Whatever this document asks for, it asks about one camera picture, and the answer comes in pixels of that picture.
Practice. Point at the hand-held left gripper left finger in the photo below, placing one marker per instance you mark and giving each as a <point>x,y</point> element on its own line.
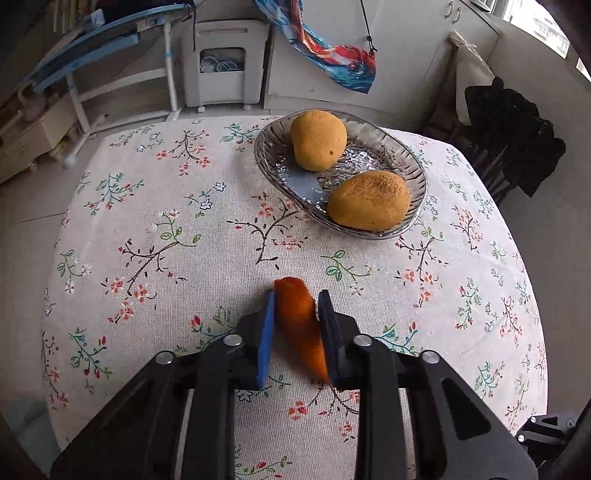
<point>267,341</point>

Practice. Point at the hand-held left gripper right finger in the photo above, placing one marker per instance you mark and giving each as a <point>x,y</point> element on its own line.
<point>328,337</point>

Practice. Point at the large orange peel piece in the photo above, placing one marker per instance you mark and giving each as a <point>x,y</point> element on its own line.
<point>298,318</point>

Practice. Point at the plain yellow mango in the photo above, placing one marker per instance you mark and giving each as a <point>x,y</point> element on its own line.
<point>369,201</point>

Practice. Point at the glass fruit plate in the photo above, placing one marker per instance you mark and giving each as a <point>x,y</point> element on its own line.
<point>302,184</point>

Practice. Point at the yellow mango with dark spot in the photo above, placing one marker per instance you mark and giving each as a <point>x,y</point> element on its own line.
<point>318,138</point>

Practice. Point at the pale blue seat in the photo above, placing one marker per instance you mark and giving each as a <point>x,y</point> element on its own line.
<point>32,429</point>

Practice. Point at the dark wooden chair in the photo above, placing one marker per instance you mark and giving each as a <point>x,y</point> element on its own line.
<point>441,106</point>

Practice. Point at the colourful printed cloth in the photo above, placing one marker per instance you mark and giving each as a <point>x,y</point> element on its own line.
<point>341,64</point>

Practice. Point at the white cabinet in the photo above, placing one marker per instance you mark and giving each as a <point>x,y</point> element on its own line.
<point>406,69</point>

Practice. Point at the black folding chair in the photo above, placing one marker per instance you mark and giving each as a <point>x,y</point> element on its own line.
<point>508,120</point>

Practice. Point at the white bag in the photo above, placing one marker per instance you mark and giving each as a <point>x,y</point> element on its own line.
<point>471,78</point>

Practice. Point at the white television stand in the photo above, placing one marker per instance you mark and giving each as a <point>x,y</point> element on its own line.
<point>32,138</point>

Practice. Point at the beige vase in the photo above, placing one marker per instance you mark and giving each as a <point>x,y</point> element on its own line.
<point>30,104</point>

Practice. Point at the blue study desk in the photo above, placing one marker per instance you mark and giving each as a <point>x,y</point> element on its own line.
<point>92,44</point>

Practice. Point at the window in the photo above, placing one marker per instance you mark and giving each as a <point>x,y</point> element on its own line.
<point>531,18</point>

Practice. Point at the stack of books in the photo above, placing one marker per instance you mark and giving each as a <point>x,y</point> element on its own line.
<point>69,9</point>

